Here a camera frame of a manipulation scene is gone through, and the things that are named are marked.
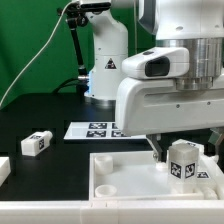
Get black camera on stand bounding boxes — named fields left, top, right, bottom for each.
left=53, top=0, right=111, bottom=94

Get black cables at base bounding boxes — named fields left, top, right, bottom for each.
left=52, top=77, right=88, bottom=95

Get white cable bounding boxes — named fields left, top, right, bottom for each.
left=0, top=0, right=81, bottom=109

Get white sheet with tags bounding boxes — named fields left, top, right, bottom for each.
left=64, top=122, right=146, bottom=140

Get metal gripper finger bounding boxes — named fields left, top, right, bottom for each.
left=146, top=134, right=163, bottom=162
left=209, top=127, right=224, bottom=146

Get white front fence bar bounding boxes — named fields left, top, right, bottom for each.
left=0, top=200, right=224, bottom=224

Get white right fence bar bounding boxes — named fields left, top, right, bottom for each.
left=203, top=158, right=224, bottom=200

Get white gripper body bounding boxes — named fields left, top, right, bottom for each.
left=115, top=76, right=224, bottom=136

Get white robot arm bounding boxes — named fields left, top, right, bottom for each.
left=80, top=0, right=224, bottom=146

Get white left fence piece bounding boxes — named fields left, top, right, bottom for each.
left=0, top=157, right=11, bottom=186

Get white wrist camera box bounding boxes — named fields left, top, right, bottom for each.
left=122, top=47, right=190, bottom=80

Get white square table top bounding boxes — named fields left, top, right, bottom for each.
left=89, top=151, right=204, bottom=201

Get white fence bar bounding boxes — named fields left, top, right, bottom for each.
left=203, top=158, right=224, bottom=200
left=0, top=200, right=224, bottom=224

